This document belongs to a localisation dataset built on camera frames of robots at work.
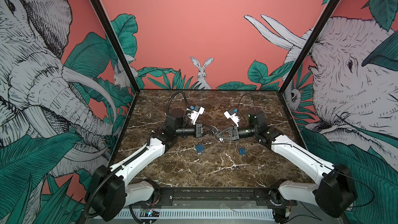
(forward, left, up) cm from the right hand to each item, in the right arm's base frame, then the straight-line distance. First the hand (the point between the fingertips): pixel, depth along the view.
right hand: (218, 136), depth 68 cm
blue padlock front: (+3, -16, -24) cm, 29 cm away
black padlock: (+4, 0, -1) cm, 4 cm away
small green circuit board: (-26, +32, -24) cm, 48 cm away
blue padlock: (+5, +9, -25) cm, 27 cm away
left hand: (+3, +2, +1) cm, 3 cm away
